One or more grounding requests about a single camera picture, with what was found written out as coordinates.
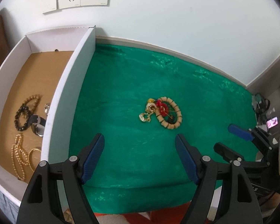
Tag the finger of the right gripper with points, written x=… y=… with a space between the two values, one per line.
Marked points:
x=229 y=156
x=240 y=131

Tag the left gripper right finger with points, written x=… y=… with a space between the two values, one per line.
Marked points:
x=238 y=202

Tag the black strap wristwatch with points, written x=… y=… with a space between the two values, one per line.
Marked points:
x=37 y=125

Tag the person's right hand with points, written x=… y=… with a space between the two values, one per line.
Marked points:
x=271 y=210

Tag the white cardboard box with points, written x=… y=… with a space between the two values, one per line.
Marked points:
x=45 y=71

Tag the red bead ornament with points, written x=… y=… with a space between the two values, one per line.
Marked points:
x=164 y=109

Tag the blue grey bedding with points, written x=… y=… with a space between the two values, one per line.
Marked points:
x=8 y=208

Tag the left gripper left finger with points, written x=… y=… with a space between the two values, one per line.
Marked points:
x=41 y=201

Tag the gold bangle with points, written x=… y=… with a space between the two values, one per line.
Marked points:
x=33 y=157

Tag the cluttered items beside table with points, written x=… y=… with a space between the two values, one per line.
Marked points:
x=267 y=112

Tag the white wall switch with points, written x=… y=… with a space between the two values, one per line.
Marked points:
x=48 y=6

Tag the green satin cloth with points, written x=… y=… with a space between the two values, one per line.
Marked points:
x=139 y=100

